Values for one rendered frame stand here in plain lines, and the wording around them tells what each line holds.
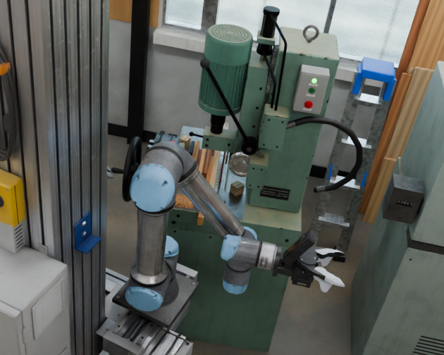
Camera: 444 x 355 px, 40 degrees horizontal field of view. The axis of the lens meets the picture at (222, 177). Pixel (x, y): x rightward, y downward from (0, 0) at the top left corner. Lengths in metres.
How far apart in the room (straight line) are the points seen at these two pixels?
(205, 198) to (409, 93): 2.01
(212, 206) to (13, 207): 0.57
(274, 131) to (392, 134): 1.53
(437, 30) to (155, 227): 2.30
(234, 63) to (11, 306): 1.18
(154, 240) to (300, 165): 0.89
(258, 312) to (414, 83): 1.55
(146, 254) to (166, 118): 2.45
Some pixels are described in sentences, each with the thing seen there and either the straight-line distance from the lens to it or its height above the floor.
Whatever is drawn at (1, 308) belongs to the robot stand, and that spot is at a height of 1.23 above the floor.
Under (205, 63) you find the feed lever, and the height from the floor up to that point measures 1.45.
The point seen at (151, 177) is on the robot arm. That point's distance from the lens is 1.58.
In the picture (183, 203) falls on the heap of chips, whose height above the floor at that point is 0.91.
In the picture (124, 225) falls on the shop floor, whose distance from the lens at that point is 3.61.
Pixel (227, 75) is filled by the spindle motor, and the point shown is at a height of 1.38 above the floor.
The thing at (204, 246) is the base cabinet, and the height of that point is 0.63.
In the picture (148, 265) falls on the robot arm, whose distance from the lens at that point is 1.82.
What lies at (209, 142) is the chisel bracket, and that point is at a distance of 2.49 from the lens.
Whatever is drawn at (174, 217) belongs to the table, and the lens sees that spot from 2.38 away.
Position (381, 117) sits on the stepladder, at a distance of 3.22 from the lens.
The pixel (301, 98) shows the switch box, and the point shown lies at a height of 1.38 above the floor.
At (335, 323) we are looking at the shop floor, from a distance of 3.30.
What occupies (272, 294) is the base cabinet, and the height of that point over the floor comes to 0.41.
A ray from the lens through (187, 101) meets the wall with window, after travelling 4.06.
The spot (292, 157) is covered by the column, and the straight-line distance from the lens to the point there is 2.42.
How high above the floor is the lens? 2.42
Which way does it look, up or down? 37 degrees down
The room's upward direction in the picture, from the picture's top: 9 degrees clockwise
